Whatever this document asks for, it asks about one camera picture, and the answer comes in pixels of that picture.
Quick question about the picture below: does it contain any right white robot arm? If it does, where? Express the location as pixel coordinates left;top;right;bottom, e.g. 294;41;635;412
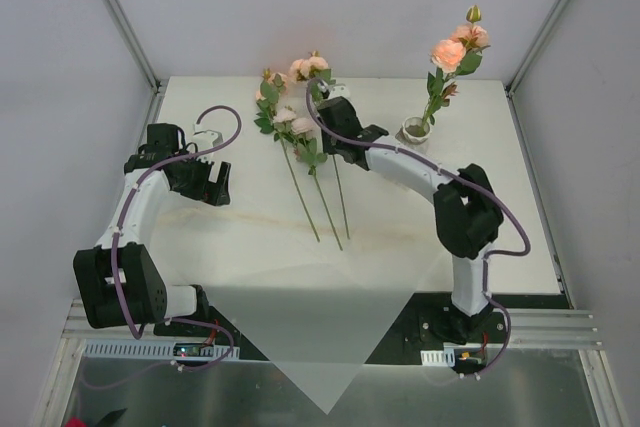
317;96;504;345

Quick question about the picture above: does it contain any purple cable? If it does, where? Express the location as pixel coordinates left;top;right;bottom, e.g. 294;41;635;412
304;77;531;386
79;105;243;389

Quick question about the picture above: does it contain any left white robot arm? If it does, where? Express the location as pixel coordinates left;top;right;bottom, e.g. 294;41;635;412
73;123;231;336

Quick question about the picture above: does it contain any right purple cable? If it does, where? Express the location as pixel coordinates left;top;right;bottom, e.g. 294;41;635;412
304;77;531;386

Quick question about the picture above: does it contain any white ribbed ceramic vase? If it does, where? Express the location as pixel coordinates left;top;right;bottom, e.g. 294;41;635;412
395;116;431;153

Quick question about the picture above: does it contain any white wrapping paper sheet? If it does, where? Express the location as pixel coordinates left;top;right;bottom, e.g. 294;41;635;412
198;228;451;413

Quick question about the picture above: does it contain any left white cable duct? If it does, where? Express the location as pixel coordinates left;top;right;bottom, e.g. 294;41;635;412
84;340;240;363

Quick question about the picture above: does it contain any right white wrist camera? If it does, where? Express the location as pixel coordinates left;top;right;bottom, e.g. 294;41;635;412
321;83;351;100

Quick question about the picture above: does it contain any white cable duct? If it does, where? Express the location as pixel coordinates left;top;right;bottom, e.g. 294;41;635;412
84;340;240;363
420;347;486;368

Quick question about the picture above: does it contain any pale pink rose stem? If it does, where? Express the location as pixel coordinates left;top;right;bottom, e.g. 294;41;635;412
289;112;344;251

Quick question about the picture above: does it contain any left aluminium frame post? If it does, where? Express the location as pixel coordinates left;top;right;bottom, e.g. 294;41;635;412
102;0;162;94

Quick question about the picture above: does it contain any aluminium frame post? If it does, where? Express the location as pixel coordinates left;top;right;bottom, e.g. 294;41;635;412
102;0;162;94
505;0;572;98

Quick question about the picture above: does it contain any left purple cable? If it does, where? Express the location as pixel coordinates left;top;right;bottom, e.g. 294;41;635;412
79;105;243;389

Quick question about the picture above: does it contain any right white cable duct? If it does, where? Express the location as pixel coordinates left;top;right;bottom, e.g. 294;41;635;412
420;347;486;368

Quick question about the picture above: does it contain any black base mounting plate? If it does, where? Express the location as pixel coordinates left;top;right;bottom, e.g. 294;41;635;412
153;293;508;366

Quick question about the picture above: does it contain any right aluminium frame post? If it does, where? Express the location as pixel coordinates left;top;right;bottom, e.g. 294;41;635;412
505;0;572;98

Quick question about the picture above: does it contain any peach rose stem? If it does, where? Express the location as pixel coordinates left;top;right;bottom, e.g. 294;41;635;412
254;68;320;242
288;50;350;238
420;4;490;132

